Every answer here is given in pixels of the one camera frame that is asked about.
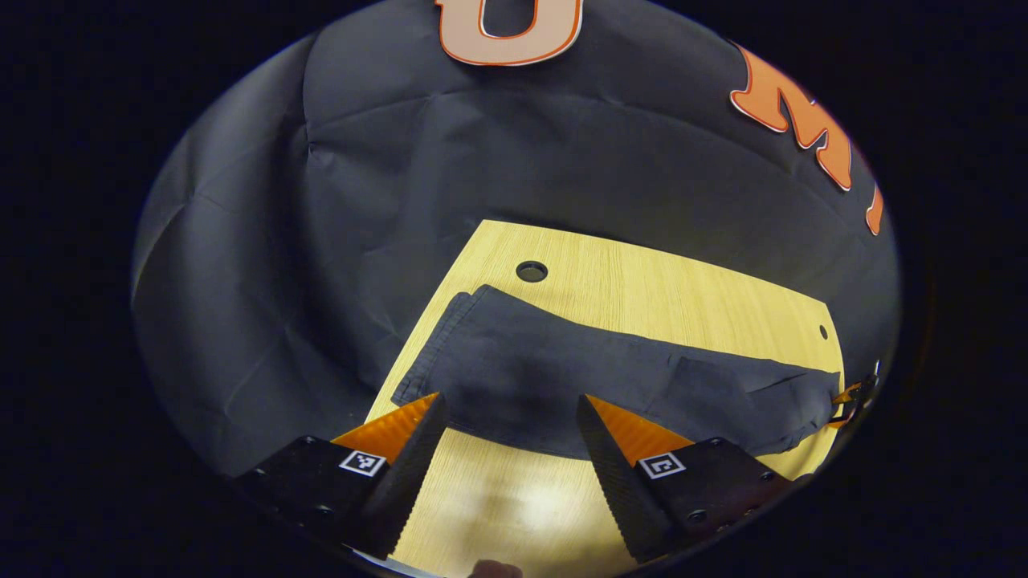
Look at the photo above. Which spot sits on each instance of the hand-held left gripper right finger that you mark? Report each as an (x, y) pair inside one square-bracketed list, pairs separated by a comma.
[(610, 474)]

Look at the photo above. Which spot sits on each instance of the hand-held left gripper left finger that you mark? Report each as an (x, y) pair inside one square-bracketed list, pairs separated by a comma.
[(409, 482)]

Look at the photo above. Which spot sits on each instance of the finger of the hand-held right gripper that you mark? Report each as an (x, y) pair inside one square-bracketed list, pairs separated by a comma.
[(850, 393)]

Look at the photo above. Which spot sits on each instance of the dark grey jeans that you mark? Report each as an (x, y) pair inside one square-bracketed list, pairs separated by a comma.
[(562, 361)]

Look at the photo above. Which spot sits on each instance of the black backdrop cloth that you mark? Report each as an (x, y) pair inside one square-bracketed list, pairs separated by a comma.
[(401, 160)]

